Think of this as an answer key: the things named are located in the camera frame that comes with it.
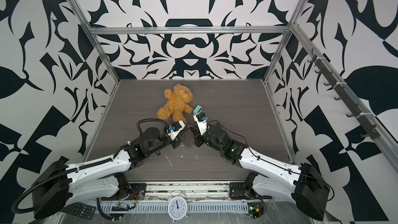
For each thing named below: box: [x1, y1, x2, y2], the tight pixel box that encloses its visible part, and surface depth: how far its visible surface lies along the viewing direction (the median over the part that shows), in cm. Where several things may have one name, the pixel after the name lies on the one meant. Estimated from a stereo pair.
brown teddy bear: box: [157, 84, 194, 124], surface depth 100 cm
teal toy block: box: [193, 104, 203, 116], surface depth 101 cm
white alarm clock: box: [167, 189, 189, 224], surface depth 70 cm
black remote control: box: [61, 202, 97, 220], surface depth 70 cm
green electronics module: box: [247, 202, 264, 219], surface depth 73 cm
